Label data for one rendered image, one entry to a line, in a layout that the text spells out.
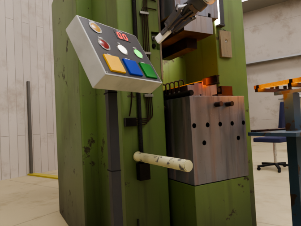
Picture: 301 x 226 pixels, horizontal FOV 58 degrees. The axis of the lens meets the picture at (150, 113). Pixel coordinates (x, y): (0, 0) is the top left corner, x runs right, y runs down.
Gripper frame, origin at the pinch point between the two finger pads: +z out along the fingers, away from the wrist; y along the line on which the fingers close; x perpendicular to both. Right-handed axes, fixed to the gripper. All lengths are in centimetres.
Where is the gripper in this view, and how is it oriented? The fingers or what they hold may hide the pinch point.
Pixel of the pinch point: (162, 35)
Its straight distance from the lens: 113.6
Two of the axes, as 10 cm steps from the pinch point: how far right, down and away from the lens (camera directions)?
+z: -6.8, 5.4, 5.0
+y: 6.0, 0.0, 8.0
